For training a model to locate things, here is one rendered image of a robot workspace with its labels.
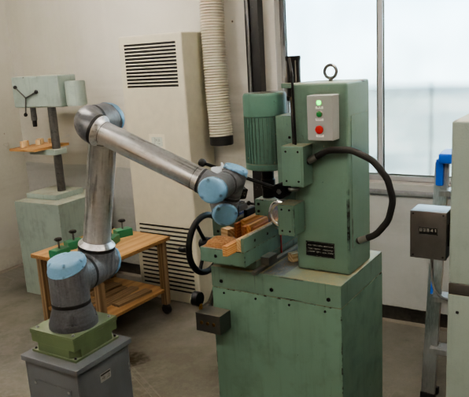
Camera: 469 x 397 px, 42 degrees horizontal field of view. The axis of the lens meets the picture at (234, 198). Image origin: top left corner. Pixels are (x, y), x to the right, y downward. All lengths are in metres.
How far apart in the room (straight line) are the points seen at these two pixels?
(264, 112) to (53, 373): 1.29
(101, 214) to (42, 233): 2.15
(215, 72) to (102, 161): 1.67
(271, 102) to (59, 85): 2.30
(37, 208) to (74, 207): 0.26
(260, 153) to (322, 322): 0.70
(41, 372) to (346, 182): 1.37
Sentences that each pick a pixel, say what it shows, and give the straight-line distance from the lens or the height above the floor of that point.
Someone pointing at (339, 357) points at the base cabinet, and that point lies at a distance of 2.40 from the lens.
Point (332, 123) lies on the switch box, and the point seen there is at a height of 1.38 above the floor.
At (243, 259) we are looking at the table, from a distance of 2.37.
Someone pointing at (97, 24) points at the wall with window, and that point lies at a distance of 4.78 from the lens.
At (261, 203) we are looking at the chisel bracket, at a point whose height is 1.03.
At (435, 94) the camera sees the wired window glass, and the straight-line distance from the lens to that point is 3.65.
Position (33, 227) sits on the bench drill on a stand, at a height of 0.52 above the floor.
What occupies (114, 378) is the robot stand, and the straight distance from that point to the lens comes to 2.58.
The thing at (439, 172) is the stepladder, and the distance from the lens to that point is 2.92.
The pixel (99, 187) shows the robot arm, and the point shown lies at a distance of 2.44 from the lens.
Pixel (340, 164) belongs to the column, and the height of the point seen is 1.23.
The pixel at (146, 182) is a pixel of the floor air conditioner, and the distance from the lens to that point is 4.23.
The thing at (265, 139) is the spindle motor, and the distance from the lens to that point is 2.45.
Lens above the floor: 1.63
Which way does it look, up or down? 13 degrees down
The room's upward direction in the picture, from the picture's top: 3 degrees counter-clockwise
